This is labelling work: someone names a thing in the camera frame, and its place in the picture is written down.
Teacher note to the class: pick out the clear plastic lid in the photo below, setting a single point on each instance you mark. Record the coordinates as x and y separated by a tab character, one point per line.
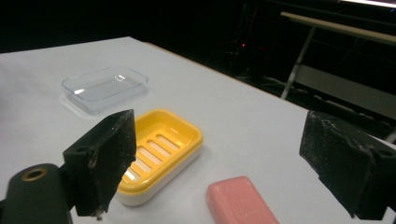
104	88

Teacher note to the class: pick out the yellow and white soap dish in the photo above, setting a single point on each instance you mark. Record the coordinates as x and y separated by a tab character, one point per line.
162	149

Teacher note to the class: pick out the metal frame table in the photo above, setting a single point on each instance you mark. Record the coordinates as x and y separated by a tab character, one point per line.
339	62

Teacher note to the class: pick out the pink soap bar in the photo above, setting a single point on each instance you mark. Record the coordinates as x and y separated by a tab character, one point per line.
239	202

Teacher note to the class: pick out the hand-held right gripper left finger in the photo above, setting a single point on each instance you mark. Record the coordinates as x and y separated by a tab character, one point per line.
106	155

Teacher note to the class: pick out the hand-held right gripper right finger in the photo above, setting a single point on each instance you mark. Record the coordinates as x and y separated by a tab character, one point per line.
345	161

